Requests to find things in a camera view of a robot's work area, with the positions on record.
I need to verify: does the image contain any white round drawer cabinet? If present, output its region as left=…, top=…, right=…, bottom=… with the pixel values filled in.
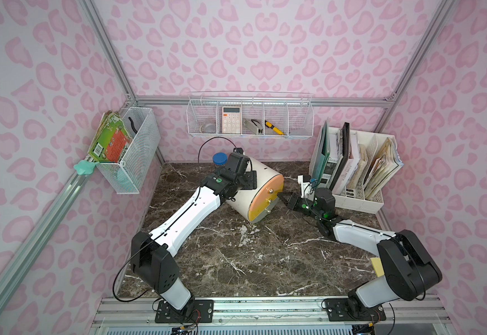
left=229, top=158, right=282, bottom=222

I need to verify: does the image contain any orange top drawer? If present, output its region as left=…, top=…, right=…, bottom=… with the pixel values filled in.
left=249, top=174, right=284, bottom=220

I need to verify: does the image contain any yellow drawer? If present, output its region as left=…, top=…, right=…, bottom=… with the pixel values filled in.
left=248, top=194, right=278, bottom=223

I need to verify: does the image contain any grey bottom drawer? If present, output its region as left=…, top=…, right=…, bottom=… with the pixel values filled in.
left=255, top=198, right=278, bottom=223

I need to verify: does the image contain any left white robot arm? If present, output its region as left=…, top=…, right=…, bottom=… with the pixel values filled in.
left=123, top=147, right=257, bottom=317

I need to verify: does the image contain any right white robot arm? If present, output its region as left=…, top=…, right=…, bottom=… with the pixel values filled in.
left=278, top=188, right=443, bottom=316

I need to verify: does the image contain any blue lid pencil jar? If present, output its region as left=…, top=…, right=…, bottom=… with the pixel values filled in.
left=212, top=152, right=228, bottom=167

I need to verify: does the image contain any white file organizer box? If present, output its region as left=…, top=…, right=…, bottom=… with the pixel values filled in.
left=301, top=124, right=403, bottom=214

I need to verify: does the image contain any white pink book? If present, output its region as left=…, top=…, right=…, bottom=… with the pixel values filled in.
left=333, top=131, right=361, bottom=195

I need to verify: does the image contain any teal green folder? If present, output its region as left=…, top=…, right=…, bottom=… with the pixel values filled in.
left=309, top=121, right=331, bottom=182

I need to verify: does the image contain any round metal tin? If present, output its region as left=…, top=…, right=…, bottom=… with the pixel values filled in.
left=200, top=121, right=217, bottom=134

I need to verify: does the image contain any grey stapler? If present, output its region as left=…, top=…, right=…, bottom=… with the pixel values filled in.
left=243, top=119, right=264, bottom=135

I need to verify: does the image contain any pink white calculator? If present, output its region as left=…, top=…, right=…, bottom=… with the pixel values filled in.
left=221, top=106, right=242, bottom=134

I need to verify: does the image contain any yellow black utility knife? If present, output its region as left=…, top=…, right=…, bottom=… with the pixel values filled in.
left=264, top=120, right=285, bottom=136

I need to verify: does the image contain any yellow sticky note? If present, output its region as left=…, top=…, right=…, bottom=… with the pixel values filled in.
left=370, top=258, right=384, bottom=277

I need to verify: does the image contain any stack of magazines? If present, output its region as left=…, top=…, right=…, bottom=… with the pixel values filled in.
left=345, top=134, right=404, bottom=201

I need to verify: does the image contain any black binder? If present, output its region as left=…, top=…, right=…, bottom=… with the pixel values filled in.
left=329, top=122, right=350, bottom=194

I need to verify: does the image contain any black item in basket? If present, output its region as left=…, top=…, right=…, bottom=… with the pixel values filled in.
left=128, top=117, right=138, bottom=134

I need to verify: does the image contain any green red booklet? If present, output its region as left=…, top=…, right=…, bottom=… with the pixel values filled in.
left=87, top=111, right=133, bottom=163

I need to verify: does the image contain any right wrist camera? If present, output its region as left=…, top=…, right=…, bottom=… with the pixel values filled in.
left=298, top=174, right=317, bottom=201

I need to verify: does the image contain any white wire wall shelf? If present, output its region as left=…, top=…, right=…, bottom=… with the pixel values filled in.
left=186, top=91, right=314, bottom=138

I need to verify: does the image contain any white mesh wall basket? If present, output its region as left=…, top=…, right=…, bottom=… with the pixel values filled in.
left=97, top=107, right=161, bottom=194

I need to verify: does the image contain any mint green wall hook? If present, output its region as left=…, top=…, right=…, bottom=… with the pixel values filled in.
left=73, top=160, right=98, bottom=175

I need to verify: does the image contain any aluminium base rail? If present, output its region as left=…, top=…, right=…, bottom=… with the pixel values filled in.
left=88, top=295, right=456, bottom=334

